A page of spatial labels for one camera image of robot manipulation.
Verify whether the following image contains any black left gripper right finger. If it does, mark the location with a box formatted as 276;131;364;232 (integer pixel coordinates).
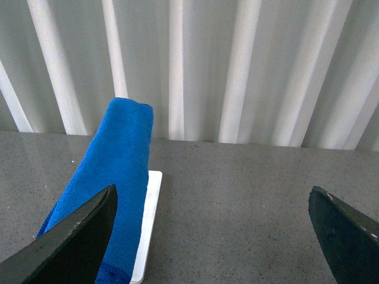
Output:
309;186;378;283

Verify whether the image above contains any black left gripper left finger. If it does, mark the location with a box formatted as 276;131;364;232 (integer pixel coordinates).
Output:
1;185;118;283

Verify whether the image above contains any blue microfiber cloth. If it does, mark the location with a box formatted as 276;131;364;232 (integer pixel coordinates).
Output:
38;98;153;283

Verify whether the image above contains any white rack base tray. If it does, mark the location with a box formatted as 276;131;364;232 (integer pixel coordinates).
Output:
130;170;163;283

